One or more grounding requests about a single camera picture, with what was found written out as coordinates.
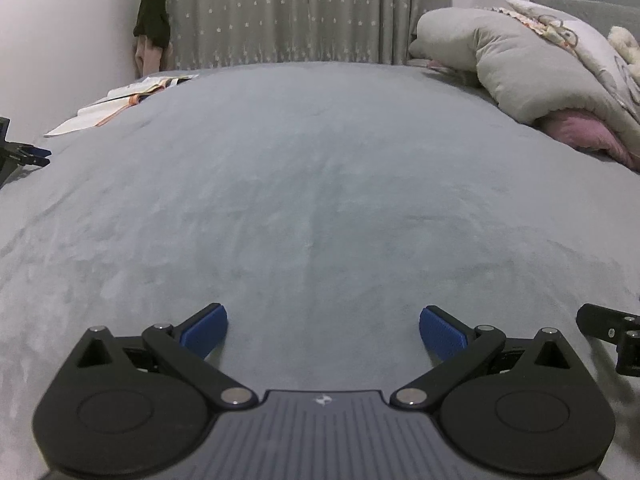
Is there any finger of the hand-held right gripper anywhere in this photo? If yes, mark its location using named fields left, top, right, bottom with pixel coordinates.
left=575, top=302, right=640, bottom=377

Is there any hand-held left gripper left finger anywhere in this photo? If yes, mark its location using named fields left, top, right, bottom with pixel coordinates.
left=75, top=302, right=259, bottom=408

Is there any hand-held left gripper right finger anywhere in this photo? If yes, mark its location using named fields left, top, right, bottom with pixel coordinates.
left=390, top=305, right=582, bottom=408

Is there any grey bed sheet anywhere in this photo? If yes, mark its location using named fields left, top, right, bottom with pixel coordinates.
left=0, top=61, right=640, bottom=480

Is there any pink blanket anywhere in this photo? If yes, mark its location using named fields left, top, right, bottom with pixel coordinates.
left=542, top=109, right=640, bottom=172

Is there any open book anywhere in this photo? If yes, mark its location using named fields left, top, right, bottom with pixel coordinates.
left=44, top=74, right=200, bottom=138

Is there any black folding stand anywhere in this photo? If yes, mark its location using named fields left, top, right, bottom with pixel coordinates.
left=0, top=116, right=53, bottom=189

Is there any white plush toy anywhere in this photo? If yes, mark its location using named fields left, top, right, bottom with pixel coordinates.
left=607, top=26, right=640, bottom=79

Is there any pink hanging garment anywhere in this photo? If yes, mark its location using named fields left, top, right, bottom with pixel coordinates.
left=132, top=35, right=174, bottom=77

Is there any grey duvet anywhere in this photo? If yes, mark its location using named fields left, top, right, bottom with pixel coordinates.
left=409, top=7, right=640, bottom=167

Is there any flower print pillow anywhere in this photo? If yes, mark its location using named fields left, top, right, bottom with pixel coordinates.
left=500, top=0, right=640, bottom=127

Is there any grey quilted headboard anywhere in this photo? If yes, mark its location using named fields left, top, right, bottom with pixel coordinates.
left=529, top=0, right=640, bottom=42

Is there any dark hanging garment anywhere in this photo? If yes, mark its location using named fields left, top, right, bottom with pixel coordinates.
left=133, top=0, right=171, bottom=52

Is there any grey star print curtain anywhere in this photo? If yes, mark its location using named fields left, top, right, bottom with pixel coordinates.
left=162, top=0, right=453, bottom=72

